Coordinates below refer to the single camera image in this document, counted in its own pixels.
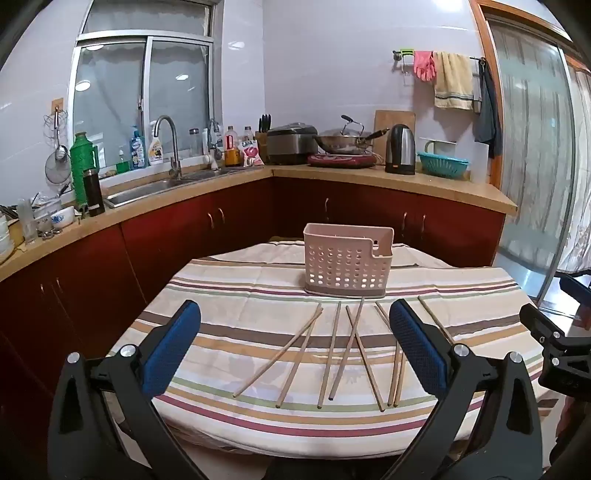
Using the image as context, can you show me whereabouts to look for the knife block with knives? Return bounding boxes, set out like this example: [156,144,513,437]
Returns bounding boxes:
[256,114,273,160]

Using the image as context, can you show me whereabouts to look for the pink perforated utensil basket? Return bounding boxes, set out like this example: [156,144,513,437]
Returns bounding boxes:
[302,223,394,296]

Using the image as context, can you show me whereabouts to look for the green thermos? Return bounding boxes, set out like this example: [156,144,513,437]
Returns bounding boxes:
[70,132,100,206]

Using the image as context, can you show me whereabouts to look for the steel sink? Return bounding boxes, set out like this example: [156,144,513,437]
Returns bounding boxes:
[104,168,232,208]

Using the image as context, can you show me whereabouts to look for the wooden cutting board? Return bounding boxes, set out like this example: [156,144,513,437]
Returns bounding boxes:
[373,110,416,158]

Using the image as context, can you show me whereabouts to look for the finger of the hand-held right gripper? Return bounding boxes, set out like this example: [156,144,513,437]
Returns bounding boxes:
[558,272,591,306]
[519,304,591,347]

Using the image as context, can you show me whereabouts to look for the white pot green handle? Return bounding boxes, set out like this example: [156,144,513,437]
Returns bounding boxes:
[424,140,458,158]

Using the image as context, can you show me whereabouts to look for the teal colander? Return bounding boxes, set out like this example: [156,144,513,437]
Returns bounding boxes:
[417,151,469,179]

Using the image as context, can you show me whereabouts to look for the cooking oil bottle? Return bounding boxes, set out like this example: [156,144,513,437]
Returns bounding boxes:
[224,126,242,167]

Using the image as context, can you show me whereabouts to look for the tall glass cup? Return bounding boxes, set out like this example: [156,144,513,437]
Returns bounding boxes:
[16,198,38,244]

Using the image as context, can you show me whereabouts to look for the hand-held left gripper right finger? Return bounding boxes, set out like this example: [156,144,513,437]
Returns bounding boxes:
[382,299,544,480]

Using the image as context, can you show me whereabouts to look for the black flask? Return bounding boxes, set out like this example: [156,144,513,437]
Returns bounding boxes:
[82,168,106,217]

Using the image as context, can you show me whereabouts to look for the pink rubber gloves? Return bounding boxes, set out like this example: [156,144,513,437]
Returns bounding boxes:
[413,51,437,83]

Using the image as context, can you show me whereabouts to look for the striped tablecloth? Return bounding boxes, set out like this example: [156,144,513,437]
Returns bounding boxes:
[106,237,561,460]

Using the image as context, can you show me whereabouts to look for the stack of white bowls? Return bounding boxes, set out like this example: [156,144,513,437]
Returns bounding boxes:
[0,215,16,265]

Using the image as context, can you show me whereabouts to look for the red white snack bag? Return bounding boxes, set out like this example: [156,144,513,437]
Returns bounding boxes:
[240,138,265,167]

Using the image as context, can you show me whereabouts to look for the yellow towel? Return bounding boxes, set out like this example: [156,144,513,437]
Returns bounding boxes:
[433,52,475,110]

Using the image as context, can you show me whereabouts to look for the metal towel rail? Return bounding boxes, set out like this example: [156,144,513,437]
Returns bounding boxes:
[392,48,486,64]

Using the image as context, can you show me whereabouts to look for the tall steel faucet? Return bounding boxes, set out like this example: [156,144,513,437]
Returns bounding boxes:
[154,115,183,179]

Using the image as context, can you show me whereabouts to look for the steel electric kettle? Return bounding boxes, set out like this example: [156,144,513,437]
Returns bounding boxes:
[385,124,417,175]

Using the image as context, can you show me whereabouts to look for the red induction cooker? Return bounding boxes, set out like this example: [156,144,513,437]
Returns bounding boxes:
[308,153,378,168]

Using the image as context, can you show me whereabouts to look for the wooden kitchen countertop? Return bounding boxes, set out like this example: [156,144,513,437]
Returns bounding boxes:
[0,164,518,282]

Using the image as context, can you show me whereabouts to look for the steel wok lid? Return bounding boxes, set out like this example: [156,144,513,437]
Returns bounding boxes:
[321,115,372,140]

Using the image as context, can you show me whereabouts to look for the white spray bottle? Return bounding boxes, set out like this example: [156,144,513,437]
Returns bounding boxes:
[148,121,165,166]

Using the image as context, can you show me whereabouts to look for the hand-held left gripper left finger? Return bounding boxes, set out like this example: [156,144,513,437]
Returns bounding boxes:
[47,300,208,480]

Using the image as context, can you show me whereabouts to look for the grey rice cooker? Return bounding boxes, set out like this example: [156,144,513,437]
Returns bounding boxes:
[267,122,319,165]

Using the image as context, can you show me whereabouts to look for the floral curtain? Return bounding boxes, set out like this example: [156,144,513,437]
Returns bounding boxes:
[551,60,591,278]

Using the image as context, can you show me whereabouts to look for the dark grey cloth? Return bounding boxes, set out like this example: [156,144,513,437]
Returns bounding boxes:
[473,60,503,158]

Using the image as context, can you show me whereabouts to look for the aluminium frame window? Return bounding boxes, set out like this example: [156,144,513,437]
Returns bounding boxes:
[68,0,223,164]

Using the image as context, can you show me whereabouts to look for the sliding glass door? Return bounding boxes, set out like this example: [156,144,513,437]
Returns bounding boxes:
[475,0,591,319]

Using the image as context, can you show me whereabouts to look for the white plastic jug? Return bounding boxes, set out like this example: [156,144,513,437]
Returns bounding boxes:
[468,142,489,185]

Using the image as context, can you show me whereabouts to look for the blue patterned white bowl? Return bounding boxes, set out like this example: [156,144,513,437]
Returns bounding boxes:
[48,205,77,228]

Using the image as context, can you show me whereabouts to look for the hanging mesh strainer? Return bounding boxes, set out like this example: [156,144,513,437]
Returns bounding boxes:
[44,105,74,185]

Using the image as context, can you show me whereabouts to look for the steel wok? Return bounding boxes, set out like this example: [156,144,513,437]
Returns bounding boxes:
[314,127,391,155]

